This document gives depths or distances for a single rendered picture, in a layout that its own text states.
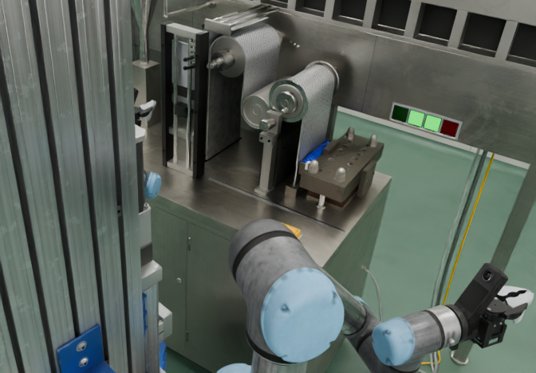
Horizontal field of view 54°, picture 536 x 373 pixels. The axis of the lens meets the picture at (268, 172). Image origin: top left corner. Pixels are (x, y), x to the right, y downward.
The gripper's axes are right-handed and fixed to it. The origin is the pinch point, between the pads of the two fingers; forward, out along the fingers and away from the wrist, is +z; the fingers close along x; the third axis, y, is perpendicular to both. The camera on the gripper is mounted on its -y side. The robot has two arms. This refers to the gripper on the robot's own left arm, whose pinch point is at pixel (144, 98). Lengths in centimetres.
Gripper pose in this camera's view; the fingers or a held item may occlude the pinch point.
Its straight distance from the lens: 175.5
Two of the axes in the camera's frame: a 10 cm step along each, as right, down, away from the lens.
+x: 9.4, 3.2, -1.0
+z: 2.5, -4.8, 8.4
